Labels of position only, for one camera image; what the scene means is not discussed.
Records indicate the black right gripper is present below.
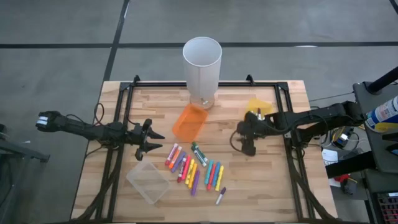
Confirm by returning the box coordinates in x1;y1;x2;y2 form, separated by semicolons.
236;112;267;156

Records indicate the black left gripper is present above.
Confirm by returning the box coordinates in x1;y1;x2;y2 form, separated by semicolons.
129;118;165;161

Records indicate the pink dry-erase marker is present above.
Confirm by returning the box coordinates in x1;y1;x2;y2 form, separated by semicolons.
164;142;179;166

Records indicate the orange dry-erase marker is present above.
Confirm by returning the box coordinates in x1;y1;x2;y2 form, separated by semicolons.
169;145;183;170

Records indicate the yellow plastic bin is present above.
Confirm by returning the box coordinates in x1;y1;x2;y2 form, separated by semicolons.
245;98;274;121

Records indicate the purple highlighter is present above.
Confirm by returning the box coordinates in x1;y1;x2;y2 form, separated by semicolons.
190;169;201;197
171;151;187;174

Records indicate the orange plastic bin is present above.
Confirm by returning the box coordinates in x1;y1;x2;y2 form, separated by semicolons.
172;103;209;143

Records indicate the red dry-erase marker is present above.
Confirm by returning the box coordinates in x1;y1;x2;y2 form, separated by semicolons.
177;157;187;184

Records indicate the pink highlighter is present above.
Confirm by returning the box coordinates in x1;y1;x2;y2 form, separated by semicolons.
181;154;192;181

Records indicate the green dry-erase marker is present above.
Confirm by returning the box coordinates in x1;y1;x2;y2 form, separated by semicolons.
190;143;206;168
192;141;208;166

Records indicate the yellow highlighter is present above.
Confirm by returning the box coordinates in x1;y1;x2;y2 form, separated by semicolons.
185;158;195;186
215;164;224;192

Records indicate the orange-yellow highlighter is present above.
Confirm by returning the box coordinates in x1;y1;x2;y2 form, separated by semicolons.
188;162;198;190

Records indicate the blue highlighter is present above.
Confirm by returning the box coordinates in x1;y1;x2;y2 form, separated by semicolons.
211;161;221;188

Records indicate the teal highlighter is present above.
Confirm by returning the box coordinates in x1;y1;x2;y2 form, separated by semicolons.
204;159;215;186

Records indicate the red highlighter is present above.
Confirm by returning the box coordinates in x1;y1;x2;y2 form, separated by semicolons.
206;163;218;191

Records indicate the clear plastic bin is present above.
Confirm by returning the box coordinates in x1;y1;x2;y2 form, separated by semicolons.
126;160;171;205

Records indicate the white paper sheet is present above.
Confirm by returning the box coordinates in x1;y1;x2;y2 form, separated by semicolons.
322;148;340;166

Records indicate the metal power adapter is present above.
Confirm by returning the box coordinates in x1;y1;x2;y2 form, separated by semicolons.
331;129;354;149

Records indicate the black bar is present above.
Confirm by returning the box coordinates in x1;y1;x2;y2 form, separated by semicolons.
325;151;377;179

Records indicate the grey side table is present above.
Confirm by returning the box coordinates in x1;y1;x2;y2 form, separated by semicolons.
353;81;398;224

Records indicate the blue white spray can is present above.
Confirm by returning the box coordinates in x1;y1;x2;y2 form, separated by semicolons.
364;95;398;133

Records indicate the grey metal stand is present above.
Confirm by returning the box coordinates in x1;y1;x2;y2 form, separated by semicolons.
0;124;50;224

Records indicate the black pole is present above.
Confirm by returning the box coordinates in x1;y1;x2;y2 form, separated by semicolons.
366;66;398;95

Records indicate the backlit keyboard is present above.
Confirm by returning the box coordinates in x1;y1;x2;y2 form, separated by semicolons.
376;192;398;224

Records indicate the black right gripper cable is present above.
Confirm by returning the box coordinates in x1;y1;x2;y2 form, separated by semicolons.
229;129;249;153

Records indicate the black aluminium table frame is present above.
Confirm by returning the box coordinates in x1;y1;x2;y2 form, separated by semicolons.
73;74;335;223

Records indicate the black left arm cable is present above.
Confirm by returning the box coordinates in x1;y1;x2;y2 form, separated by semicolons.
92;101;106;126

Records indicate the grey cable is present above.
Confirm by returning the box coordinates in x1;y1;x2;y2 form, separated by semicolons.
308;91;355;103

